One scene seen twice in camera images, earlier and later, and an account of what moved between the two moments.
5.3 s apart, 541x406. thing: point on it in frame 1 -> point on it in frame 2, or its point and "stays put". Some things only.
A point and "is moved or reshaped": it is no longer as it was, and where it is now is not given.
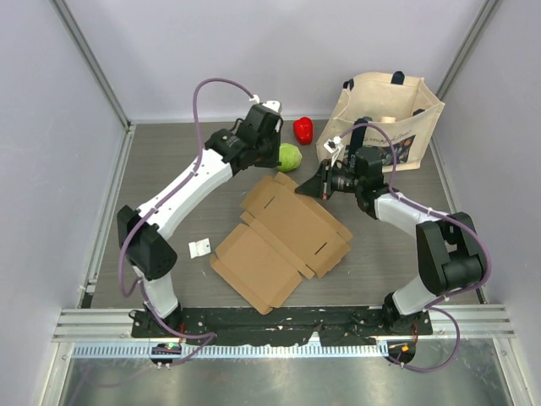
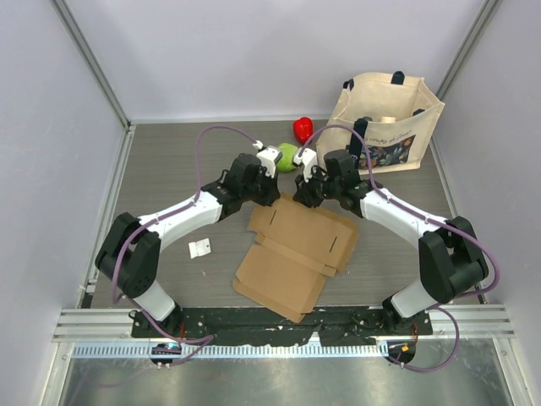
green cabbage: x=290 y=156 stays put
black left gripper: x=274 y=161 -> x=273 y=193
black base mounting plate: x=281 y=325 stays put
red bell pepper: x=303 y=128 stays put
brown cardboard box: x=285 y=238 is moved or reshaped
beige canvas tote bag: x=404 y=106 stays put
